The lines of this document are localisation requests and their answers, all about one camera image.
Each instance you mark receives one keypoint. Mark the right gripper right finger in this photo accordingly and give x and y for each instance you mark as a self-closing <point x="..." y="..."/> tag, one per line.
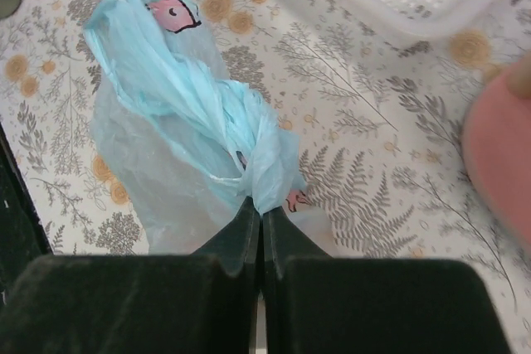
<point x="315" y="303"/>

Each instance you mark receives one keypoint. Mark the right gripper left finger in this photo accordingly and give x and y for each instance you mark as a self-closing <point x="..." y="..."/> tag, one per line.
<point x="204" y="302"/>

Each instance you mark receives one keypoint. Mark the blue plastic grocery bag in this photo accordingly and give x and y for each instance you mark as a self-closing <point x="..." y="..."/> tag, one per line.
<point x="188" y="143"/>

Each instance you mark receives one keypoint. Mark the floral table mat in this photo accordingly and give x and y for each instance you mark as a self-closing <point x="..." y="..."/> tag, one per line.
<point x="378" y="127"/>

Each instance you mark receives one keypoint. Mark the pink three-tier shelf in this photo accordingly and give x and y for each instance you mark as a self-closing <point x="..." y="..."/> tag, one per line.
<point x="496" y="147"/>

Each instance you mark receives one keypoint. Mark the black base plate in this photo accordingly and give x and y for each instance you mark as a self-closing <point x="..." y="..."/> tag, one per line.
<point x="22" y="237"/>

